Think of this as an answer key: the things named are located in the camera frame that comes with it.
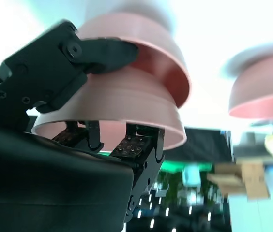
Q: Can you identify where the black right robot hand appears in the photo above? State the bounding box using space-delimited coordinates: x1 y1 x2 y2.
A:
0 21 166 232

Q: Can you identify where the pink plastic bowl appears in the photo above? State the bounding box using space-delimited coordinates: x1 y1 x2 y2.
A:
32 65 187 151
77 12 192 109
227 41 273 120

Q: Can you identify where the brown cardboard box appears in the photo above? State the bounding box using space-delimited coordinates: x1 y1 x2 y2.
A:
208 162 271 201

